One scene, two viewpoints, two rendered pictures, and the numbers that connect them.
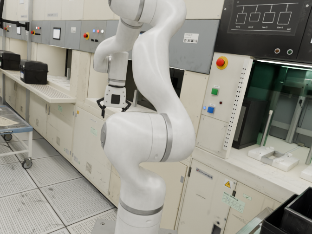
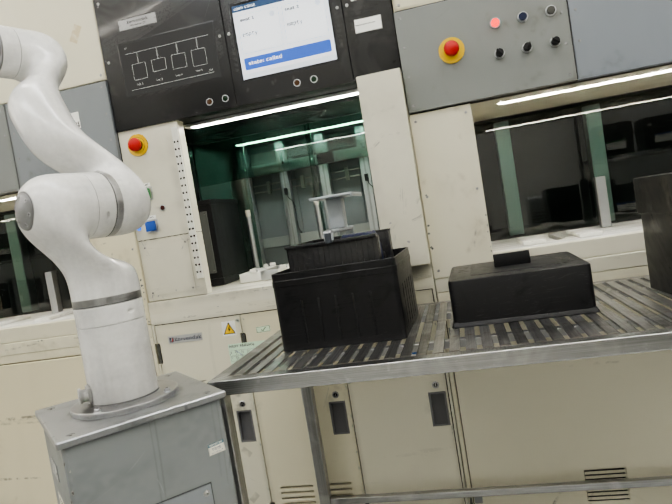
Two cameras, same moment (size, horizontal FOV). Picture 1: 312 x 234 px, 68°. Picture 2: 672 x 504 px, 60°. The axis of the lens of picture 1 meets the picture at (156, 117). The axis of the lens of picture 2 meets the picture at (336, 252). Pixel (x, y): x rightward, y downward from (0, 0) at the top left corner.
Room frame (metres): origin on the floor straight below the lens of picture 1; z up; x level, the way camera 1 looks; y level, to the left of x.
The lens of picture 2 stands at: (-0.58, 0.21, 1.03)
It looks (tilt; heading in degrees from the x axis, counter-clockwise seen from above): 3 degrees down; 328
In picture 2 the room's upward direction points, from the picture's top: 9 degrees counter-clockwise
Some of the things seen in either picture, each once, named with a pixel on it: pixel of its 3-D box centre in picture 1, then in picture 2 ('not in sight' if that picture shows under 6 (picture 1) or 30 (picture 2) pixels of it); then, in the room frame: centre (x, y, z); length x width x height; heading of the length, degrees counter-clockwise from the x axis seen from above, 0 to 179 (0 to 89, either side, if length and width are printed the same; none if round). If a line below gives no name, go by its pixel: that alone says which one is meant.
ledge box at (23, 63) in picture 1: (33, 71); not in sight; (2.86, 1.58, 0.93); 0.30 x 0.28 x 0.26; 43
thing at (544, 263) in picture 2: not in sight; (514, 280); (0.34, -0.83, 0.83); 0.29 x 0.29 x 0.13; 45
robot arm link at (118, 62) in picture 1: (117, 64); not in sight; (1.11, 0.22, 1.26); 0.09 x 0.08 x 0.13; 111
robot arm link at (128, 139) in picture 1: (136, 159); (79, 240); (0.54, 0.03, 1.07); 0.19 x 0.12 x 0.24; 111
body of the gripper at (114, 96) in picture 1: (114, 94); not in sight; (1.11, 0.21, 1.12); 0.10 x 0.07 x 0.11; 110
